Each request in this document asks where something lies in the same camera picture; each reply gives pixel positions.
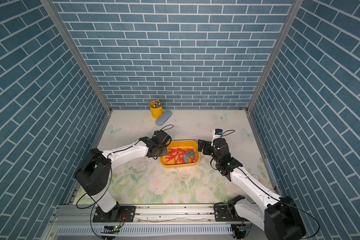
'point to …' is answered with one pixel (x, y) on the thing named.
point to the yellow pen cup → (157, 110)
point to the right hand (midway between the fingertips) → (206, 141)
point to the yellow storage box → (191, 144)
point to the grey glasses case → (164, 118)
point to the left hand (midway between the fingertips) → (166, 152)
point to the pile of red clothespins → (181, 155)
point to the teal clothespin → (189, 153)
